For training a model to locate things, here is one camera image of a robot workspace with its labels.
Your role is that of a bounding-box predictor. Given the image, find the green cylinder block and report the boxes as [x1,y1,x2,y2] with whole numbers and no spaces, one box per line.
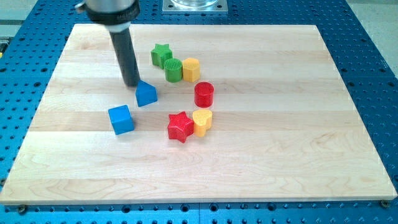
[164,58,183,83]

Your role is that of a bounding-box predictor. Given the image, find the yellow pentagon block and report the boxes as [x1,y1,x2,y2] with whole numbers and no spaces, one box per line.
[182,58,200,82]

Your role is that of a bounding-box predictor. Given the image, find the blue triangle block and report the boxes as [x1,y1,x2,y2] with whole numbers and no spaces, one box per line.
[136,80,157,107]

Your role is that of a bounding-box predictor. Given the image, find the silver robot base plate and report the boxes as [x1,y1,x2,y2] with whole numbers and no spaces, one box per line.
[162,0,228,14]

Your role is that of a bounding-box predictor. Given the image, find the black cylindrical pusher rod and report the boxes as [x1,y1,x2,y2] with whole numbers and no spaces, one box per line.
[110,29,141,87]

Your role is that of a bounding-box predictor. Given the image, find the yellow heart block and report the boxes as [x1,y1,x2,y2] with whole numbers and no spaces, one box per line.
[192,109,213,137]

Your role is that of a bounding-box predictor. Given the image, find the green star block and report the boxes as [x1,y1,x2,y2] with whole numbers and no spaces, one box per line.
[150,44,173,69]

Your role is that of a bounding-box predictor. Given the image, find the red cylinder block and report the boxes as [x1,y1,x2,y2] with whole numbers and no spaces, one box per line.
[194,82,215,108]

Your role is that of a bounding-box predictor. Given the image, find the blue perforated metal table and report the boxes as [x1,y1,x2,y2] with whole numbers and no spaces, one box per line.
[1,1,397,223]

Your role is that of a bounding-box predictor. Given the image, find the light wooden board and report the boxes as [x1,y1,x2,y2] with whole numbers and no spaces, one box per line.
[1,24,397,205]

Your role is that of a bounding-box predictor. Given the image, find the blue cube block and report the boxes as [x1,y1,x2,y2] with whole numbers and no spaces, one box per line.
[108,105,135,135]

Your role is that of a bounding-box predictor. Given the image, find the red star block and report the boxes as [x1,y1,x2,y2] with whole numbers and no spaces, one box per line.
[167,111,194,143]

